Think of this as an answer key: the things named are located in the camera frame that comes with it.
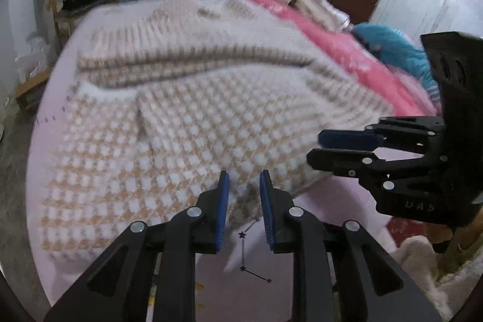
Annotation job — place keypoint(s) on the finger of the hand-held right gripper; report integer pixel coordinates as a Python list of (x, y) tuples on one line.
[(332, 160), (343, 139)]

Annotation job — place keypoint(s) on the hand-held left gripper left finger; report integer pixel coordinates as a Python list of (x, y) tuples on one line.
[(223, 209)]

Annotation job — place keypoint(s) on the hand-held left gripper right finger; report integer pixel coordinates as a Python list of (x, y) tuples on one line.
[(267, 209)]

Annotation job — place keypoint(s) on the beige checked knit sweater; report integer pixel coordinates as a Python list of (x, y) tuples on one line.
[(181, 118)]

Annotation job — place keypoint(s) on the beige clothes pile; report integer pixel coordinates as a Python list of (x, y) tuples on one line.
[(302, 3)]

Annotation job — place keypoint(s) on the pink printed tablecloth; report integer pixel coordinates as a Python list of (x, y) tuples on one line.
[(302, 216)]

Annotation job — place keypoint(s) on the pink floral blanket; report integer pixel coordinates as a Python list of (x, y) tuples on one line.
[(351, 54)]

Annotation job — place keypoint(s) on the teal cloth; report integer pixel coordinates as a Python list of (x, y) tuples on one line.
[(400, 50)]

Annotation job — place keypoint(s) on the cream fluffy cloth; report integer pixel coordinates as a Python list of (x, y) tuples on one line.
[(419, 269)]

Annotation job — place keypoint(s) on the low wooden stool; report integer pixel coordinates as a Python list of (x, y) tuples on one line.
[(32, 88)]

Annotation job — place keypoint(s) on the white plastic bags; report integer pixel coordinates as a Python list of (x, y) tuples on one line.
[(32, 58)]

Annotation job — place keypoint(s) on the wooden chair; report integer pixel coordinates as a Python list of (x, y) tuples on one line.
[(56, 1)]

